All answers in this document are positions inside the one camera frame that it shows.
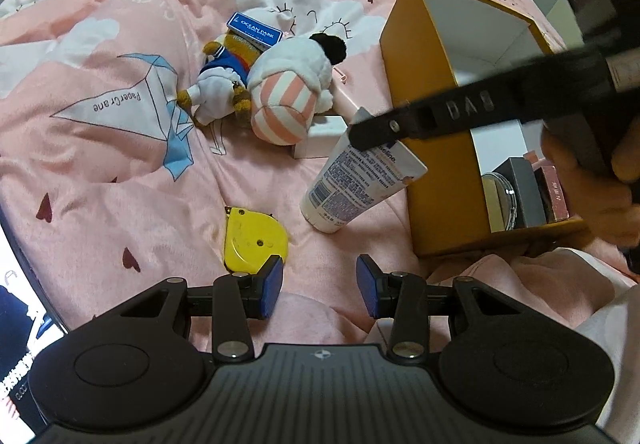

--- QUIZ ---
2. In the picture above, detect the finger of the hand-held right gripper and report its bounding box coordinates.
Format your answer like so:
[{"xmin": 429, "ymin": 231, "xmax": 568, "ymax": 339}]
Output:
[{"xmin": 347, "ymin": 46, "xmax": 616, "ymax": 151}]

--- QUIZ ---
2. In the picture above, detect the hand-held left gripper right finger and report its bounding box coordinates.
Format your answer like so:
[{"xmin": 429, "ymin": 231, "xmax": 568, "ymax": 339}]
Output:
[{"xmin": 355, "ymin": 254, "xmax": 538, "ymax": 359}]

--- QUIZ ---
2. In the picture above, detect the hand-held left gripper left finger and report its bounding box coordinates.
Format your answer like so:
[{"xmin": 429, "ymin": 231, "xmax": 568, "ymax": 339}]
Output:
[{"xmin": 102, "ymin": 255, "xmax": 284, "ymax": 361}]

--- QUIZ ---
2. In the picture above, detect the orange cardboard box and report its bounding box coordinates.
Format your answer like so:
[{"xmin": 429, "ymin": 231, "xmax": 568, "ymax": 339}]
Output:
[{"xmin": 379, "ymin": 0, "xmax": 591, "ymax": 259}]

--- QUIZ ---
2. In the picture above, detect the white lotion tube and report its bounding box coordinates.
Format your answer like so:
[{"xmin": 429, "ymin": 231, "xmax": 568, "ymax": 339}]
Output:
[{"xmin": 299, "ymin": 106, "xmax": 429, "ymax": 235}]

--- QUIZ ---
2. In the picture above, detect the grey box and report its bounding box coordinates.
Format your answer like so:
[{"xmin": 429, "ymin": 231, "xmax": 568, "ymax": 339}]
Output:
[{"xmin": 492, "ymin": 156, "xmax": 548, "ymax": 230}]

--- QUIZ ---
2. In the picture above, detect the pink red box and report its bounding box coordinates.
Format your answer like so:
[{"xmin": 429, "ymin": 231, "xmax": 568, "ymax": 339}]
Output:
[{"xmin": 524, "ymin": 150, "xmax": 573, "ymax": 225}]

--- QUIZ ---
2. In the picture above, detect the white pink striped plush toy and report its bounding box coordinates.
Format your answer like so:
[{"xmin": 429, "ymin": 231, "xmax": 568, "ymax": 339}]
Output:
[{"xmin": 247, "ymin": 33, "xmax": 348, "ymax": 146}]

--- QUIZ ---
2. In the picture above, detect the person's right hand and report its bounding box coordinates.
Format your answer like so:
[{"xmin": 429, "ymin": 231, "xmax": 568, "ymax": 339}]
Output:
[{"xmin": 542, "ymin": 129, "xmax": 640, "ymax": 245}]

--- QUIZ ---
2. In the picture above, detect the yellow tape measure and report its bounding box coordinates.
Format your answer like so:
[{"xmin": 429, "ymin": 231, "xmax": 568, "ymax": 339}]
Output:
[{"xmin": 222, "ymin": 206, "xmax": 292, "ymax": 275}]

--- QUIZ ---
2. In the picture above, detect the round silver mirror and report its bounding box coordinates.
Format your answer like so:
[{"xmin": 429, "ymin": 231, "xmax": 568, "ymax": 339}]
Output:
[{"xmin": 481, "ymin": 172, "xmax": 519, "ymax": 232}]

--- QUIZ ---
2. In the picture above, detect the white power bank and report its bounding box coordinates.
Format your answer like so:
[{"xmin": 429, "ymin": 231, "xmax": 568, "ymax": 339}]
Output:
[{"xmin": 292, "ymin": 114, "xmax": 348, "ymax": 160}]

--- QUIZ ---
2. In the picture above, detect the person's pink clothing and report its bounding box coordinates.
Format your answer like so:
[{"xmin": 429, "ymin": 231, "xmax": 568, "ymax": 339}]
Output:
[{"xmin": 425, "ymin": 246, "xmax": 640, "ymax": 444}]

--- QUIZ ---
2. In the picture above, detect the pink printed blanket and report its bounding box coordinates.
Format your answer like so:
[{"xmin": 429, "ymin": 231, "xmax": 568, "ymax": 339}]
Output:
[{"xmin": 0, "ymin": 0, "xmax": 591, "ymax": 360}]

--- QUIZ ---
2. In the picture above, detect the blue card box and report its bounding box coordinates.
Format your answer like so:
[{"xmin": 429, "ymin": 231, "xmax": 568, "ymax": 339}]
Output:
[{"xmin": 226, "ymin": 11, "xmax": 283, "ymax": 46}]

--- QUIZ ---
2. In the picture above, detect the tiger plush toy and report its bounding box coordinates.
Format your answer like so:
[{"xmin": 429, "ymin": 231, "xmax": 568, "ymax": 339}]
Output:
[{"xmin": 176, "ymin": 34, "xmax": 261, "ymax": 127}]

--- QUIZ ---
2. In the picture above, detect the dark display screen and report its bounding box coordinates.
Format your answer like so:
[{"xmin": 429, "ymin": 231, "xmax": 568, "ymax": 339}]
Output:
[{"xmin": 0, "ymin": 224, "xmax": 68, "ymax": 440}]

